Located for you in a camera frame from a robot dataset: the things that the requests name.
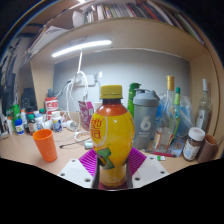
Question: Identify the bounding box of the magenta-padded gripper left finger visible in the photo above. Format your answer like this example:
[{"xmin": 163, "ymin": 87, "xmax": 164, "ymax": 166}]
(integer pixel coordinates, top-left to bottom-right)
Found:
[{"xmin": 57, "ymin": 148, "xmax": 101, "ymax": 190}]

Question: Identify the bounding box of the white cable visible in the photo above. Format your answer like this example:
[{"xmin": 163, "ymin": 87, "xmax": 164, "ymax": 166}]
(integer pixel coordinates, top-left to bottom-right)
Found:
[{"xmin": 64, "ymin": 70, "xmax": 92, "ymax": 141}]

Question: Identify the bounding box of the grey shaker bottle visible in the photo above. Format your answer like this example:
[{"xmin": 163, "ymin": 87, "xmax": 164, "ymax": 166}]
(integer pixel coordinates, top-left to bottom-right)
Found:
[{"xmin": 132, "ymin": 88, "xmax": 160, "ymax": 151}]

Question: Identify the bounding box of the brown mug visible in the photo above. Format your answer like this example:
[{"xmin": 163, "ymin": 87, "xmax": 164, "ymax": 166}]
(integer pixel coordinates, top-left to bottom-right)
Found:
[{"xmin": 196, "ymin": 134, "xmax": 219, "ymax": 164}]

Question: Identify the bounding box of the white power strip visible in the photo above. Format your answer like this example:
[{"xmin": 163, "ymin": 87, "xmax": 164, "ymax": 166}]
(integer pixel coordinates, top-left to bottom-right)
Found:
[{"xmin": 72, "ymin": 73, "xmax": 98, "ymax": 88}]

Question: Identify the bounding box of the tall green bottle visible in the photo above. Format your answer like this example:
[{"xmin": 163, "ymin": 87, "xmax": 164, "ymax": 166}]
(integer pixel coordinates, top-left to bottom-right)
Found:
[{"xmin": 127, "ymin": 82, "xmax": 142, "ymax": 118}]

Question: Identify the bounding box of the clear glass bottle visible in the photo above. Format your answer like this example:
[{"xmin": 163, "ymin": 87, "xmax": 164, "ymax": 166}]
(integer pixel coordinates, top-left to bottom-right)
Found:
[{"xmin": 195, "ymin": 78, "xmax": 213, "ymax": 134}]

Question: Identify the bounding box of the yellow-capped clear bottle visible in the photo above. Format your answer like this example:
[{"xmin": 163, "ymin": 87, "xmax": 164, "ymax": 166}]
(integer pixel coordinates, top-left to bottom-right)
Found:
[{"xmin": 154, "ymin": 75, "xmax": 176, "ymax": 153}]

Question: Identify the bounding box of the wooden shelf unit with books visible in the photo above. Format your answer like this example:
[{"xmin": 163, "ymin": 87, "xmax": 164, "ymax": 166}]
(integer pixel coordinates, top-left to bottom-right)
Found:
[{"xmin": 13, "ymin": 0, "xmax": 224, "ymax": 158}]

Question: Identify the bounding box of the magenta pouch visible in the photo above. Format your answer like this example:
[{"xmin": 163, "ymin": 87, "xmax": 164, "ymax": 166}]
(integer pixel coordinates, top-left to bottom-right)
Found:
[{"xmin": 78, "ymin": 100, "xmax": 95, "ymax": 132}]

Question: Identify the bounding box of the green-capped clear bottle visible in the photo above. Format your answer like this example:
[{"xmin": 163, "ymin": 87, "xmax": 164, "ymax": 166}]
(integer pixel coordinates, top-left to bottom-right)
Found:
[{"xmin": 173, "ymin": 86, "xmax": 183, "ymax": 128}]

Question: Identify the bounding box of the yellow drink bottle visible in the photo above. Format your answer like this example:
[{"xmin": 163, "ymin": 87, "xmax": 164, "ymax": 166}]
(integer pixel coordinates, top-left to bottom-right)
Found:
[{"xmin": 89, "ymin": 84, "xmax": 136, "ymax": 189}]

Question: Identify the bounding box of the white light bar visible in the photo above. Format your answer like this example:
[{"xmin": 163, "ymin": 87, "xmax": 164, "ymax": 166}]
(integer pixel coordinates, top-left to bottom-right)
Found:
[{"xmin": 51, "ymin": 39, "xmax": 113, "ymax": 58}]

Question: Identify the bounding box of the small green plastic bottle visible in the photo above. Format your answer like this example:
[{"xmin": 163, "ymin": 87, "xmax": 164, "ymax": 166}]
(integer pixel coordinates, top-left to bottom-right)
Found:
[{"xmin": 11, "ymin": 104, "xmax": 22, "ymax": 124}]

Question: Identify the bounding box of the blue-labelled white bottle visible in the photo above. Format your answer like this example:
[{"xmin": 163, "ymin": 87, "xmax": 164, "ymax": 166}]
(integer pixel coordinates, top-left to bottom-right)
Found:
[{"xmin": 14, "ymin": 118, "xmax": 25, "ymax": 136}]

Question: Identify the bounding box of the red and white can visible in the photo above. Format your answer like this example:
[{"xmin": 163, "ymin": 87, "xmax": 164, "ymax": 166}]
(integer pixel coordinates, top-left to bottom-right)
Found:
[{"xmin": 44, "ymin": 96, "xmax": 59, "ymax": 121}]

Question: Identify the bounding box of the orange plastic cup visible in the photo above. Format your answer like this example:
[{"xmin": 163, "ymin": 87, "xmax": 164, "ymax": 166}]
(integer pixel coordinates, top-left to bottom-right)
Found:
[{"xmin": 32, "ymin": 128, "xmax": 59, "ymax": 163}]

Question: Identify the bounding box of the white-lidded jar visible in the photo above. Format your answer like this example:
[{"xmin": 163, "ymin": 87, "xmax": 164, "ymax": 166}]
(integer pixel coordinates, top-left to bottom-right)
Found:
[{"xmin": 182, "ymin": 126, "xmax": 206, "ymax": 163}]

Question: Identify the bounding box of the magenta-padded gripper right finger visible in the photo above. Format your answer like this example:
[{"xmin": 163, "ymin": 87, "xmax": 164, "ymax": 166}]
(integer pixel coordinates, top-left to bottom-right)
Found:
[{"xmin": 125, "ymin": 147, "xmax": 170, "ymax": 190}]

